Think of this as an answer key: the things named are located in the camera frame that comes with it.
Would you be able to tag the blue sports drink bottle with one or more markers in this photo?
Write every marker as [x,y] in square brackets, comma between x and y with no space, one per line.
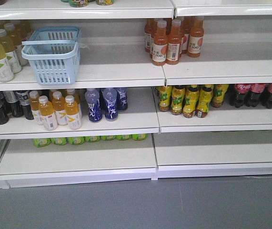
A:
[110,98]
[92,97]
[122,99]

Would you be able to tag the green drink bottle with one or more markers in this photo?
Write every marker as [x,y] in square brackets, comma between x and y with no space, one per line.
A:
[107,137]
[139,137]
[60,141]
[79,140]
[123,137]
[41,142]
[92,139]

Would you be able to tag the yellow lemon tea bottle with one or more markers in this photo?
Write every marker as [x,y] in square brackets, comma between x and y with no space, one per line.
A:
[191,99]
[164,97]
[177,96]
[219,92]
[205,97]

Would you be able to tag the green cartoon drink can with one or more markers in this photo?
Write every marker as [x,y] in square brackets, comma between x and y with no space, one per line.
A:
[78,3]
[105,2]

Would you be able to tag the orange vitamin drink bottle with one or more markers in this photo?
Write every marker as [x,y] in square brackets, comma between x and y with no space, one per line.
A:
[47,113]
[58,102]
[72,112]
[34,103]

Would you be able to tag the light blue plastic basket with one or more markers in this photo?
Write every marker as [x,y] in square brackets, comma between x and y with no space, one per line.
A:
[54,54]

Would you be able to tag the orange C100 juice bottle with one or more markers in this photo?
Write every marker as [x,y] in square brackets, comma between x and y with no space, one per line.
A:
[174,41]
[196,37]
[160,44]

